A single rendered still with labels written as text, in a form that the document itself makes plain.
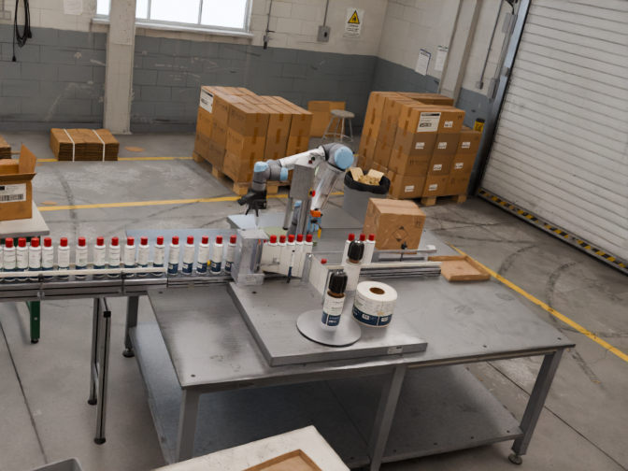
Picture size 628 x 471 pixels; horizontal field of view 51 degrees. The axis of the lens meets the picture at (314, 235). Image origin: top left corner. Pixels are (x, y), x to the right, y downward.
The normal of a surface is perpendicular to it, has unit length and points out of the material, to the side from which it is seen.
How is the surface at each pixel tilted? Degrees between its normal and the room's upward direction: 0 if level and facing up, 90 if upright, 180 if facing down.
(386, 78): 90
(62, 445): 0
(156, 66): 90
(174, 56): 90
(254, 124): 90
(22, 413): 0
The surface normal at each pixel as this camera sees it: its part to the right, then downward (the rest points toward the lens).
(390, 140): -0.80, 0.13
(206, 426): 0.14, -0.91
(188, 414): 0.38, 0.42
